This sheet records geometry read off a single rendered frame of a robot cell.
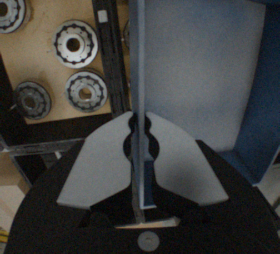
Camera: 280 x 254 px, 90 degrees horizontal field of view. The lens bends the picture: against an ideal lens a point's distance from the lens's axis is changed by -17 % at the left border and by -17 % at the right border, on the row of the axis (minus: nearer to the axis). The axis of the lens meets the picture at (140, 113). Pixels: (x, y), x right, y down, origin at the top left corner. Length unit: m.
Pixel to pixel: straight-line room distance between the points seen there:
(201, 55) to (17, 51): 0.41
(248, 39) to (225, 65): 0.04
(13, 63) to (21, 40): 0.06
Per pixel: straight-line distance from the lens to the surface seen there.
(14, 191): 0.67
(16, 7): 0.43
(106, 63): 0.30
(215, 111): 0.21
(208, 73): 0.19
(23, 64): 0.47
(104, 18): 0.29
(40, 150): 0.43
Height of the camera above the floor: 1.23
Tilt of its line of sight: 62 degrees down
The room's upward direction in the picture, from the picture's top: 167 degrees clockwise
